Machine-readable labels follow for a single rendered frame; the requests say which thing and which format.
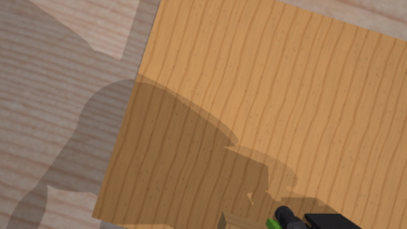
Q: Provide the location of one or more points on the small wooden block with round hole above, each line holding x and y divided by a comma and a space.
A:
232, 221

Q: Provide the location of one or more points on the light brown wooden board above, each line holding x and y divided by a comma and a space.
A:
244, 106

